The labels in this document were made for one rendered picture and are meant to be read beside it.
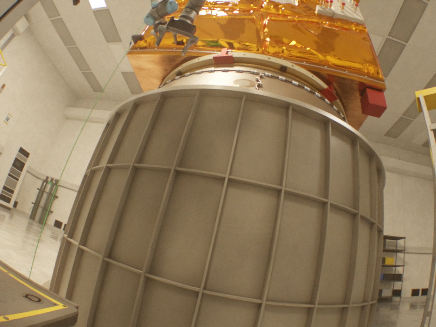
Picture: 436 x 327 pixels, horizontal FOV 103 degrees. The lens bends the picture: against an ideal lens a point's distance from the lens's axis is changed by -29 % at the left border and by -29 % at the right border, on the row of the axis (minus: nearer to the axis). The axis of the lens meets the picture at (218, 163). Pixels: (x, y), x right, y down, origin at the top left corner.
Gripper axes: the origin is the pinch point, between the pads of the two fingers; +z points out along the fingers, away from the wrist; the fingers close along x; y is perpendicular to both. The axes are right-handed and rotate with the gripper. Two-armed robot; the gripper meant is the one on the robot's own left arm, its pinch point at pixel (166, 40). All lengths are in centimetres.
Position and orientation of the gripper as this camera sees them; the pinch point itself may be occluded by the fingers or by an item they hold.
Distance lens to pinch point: 175.9
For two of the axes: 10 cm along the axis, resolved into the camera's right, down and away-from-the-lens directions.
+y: 2.1, -8.9, 4.0
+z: 0.7, 4.3, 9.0
